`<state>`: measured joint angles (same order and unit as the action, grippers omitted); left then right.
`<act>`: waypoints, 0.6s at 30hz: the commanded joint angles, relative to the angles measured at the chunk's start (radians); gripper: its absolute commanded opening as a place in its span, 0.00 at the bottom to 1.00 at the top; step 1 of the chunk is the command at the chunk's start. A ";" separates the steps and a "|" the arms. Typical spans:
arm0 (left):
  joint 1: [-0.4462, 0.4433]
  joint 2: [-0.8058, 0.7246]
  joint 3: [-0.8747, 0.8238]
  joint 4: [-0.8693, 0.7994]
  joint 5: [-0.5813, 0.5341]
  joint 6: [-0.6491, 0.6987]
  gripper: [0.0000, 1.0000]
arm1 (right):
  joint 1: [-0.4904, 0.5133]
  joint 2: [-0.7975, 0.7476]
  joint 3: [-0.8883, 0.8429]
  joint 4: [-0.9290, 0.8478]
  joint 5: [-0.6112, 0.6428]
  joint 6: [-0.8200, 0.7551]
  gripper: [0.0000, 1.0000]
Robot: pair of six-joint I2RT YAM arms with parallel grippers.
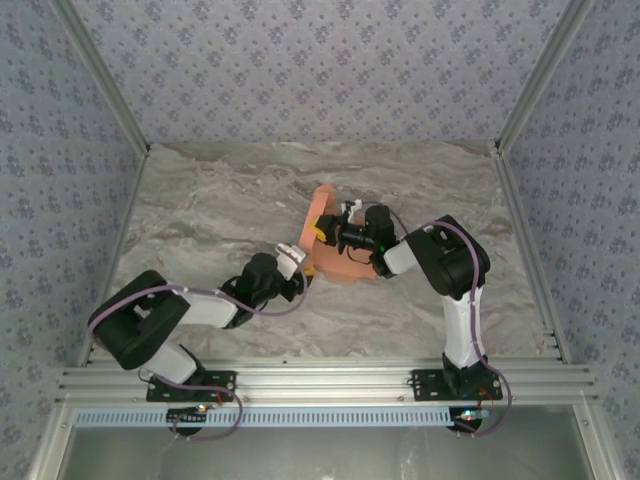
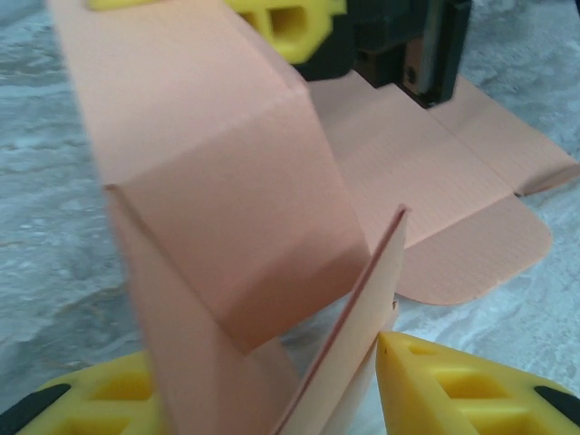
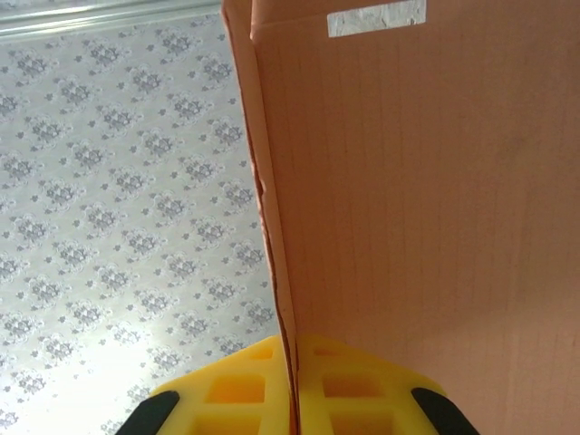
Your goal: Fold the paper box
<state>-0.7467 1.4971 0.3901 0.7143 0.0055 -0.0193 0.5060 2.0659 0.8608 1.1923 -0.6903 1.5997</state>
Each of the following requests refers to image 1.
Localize grey metal sheet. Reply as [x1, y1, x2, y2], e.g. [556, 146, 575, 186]
[59, 424, 591, 480]

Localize wide aluminium frame rail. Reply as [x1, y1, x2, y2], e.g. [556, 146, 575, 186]
[54, 366, 600, 405]

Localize light blue slotted cable duct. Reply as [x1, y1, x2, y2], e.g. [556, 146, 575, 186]
[73, 407, 464, 429]

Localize thin aluminium side rail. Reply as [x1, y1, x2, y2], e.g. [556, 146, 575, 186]
[77, 147, 151, 369]

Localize black controller board with LEDs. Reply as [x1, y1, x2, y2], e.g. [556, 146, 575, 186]
[167, 403, 210, 427]
[451, 407, 490, 432]

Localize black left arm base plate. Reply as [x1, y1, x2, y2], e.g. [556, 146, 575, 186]
[146, 369, 238, 404]

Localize aluminium lower frame rail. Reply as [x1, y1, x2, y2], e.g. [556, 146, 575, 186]
[572, 403, 617, 480]
[29, 402, 76, 480]

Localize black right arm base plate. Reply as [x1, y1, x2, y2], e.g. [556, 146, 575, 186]
[410, 368, 504, 403]

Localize aluminium frame post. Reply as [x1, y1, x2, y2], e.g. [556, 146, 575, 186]
[49, 0, 152, 157]
[493, 0, 597, 157]

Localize salmon pink paper box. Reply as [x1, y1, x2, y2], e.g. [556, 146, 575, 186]
[294, 183, 379, 286]

